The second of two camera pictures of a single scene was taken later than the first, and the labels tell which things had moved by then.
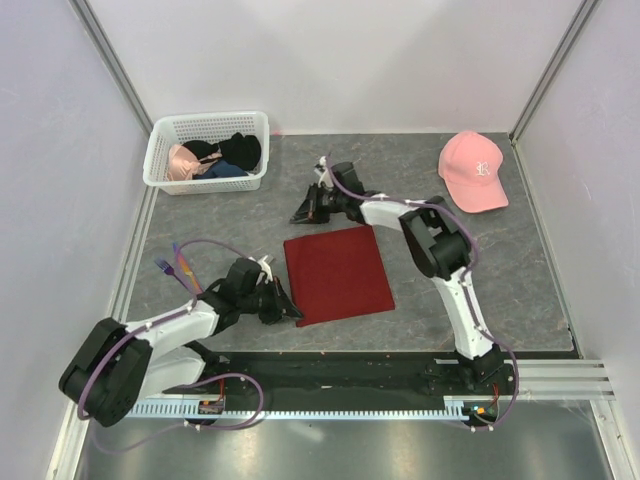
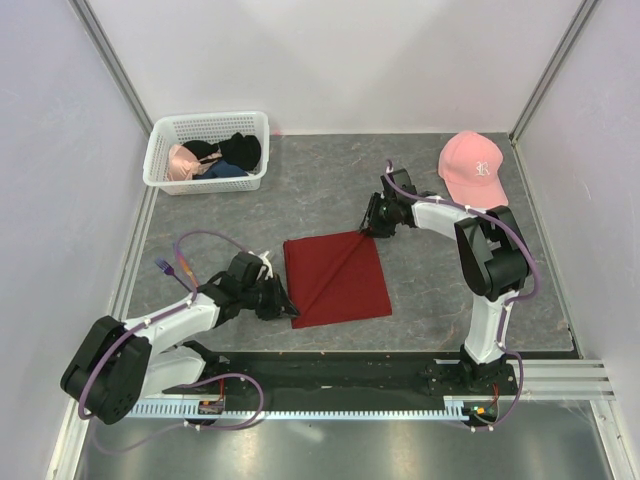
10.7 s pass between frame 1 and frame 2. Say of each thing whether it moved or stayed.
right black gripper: moved
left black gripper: stayed
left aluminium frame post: stayed
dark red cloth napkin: stayed
